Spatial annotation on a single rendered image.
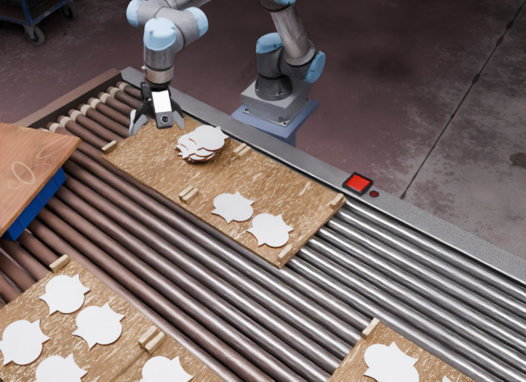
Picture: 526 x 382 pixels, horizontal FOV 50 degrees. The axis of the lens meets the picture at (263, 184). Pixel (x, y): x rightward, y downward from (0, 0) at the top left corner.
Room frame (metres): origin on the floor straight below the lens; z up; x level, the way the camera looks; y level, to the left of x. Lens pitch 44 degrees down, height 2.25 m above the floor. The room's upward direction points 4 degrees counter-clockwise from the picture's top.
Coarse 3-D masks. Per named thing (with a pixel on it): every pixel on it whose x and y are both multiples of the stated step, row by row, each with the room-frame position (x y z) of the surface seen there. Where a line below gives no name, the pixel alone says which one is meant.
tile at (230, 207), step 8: (216, 200) 1.29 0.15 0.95; (224, 200) 1.29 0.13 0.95; (232, 200) 1.28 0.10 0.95; (240, 200) 1.28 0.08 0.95; (248, 200) 1.28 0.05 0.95; (216, 208) 1.25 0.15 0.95; (224, 208) 1.25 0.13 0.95; (232, 208) 1.25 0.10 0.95; (240, 208) 1.25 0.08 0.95; (248, 208) 1.24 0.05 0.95; (224, 216) 1.22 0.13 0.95; (232, 216) 1.21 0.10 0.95; (240, 216) 1.21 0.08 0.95; (248, 216) 1.21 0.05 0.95
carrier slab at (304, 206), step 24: (240, 168) 1.45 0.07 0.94; (264, 168) 1.44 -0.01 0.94; (216, 192) 1.34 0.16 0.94; (240, 192) 1.33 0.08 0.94; (264, 192) 1.32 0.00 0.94; (288, 192) 1.32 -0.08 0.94; (312, 192) 1.31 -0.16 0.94; (216, 216) 1.23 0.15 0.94; (288, 216) 1.21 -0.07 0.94; (312, 216) 1.20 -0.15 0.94; (240, 240) 1.12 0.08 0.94; (288, 240) 1.11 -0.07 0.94
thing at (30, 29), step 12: (24, 0) 4.04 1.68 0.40; (60, 0) 4.37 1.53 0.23; (72, 0) 4.48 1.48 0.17; (0, 12) 4.23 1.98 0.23; (12, 12) 4.21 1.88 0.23; (24, 12) 4.03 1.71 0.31; (36, 12) 4.19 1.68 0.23; (48, 12) 4.20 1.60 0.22; (60, 12) 4.49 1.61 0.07; (72, 12) 4.43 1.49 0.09; (0, 24) 4.36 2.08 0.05; (24, 24) 4.05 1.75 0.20; (36, 24) 4.12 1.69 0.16; (36, 36) 4.08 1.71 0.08
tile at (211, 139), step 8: (200, 128) 1.60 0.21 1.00; (208, 128) 1.60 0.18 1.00; (216, 128) 1.60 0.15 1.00; (192, 136) 1.56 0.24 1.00; (200, 136) 1.56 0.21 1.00; (208, 136) 1.55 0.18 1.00; (216, 136) 1.55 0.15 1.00; (224, 136) 1.55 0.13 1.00; (200, 144) 1.51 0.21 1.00; (208, 144) 1.51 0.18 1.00; (216, 144) 1.51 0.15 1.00; (224, 144) 1.51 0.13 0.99
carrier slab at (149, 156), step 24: (192, 120) 1.74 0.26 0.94; (120, 144) 1.62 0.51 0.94; (144, 144) 1.61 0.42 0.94; (168, 144) 1.60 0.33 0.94; (240, 144) 1.58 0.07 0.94; (120, 168) 1.49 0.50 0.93; (144, 168) 1.48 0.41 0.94; (168, 168) 1.47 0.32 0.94; (192, 168) 1.46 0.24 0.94; (216, 168) 1.45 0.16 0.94; (168, 192) 1.35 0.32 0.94
